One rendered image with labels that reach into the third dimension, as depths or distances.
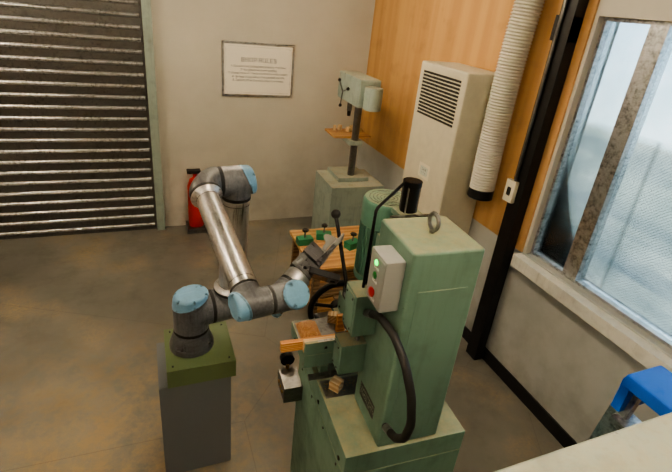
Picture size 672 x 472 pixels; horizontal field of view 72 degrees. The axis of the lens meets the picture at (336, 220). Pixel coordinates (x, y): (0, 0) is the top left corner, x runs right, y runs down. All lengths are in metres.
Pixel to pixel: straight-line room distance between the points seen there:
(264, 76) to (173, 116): 0.87
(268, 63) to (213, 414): 3.02
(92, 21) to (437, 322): 3.52
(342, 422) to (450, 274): 0.69
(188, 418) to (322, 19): 3.41
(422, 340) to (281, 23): 3.44
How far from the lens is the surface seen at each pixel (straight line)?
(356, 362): 1.62
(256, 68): 4.34
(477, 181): 2.93
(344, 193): 3.88
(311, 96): 4.53
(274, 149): 4.56
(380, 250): 1.28
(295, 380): 2.08
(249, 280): 1.43
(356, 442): 1.67
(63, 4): 4.22
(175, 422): 2.34
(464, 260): 1.30
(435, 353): 1.46
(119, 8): 4.19
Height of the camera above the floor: 2.08
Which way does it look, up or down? 25 degrees down
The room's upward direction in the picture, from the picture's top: 6 degrees clockwise
